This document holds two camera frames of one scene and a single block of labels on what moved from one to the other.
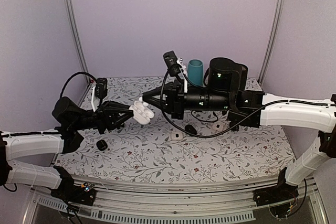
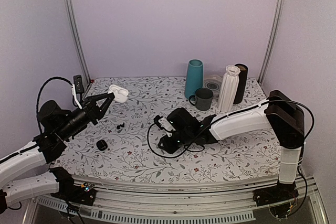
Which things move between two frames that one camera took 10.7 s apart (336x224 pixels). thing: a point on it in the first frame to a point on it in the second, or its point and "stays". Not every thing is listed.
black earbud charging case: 102,145 stays
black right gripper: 174,104 to 169,146
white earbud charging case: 142,114 to 121,94
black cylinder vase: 242,75 stays
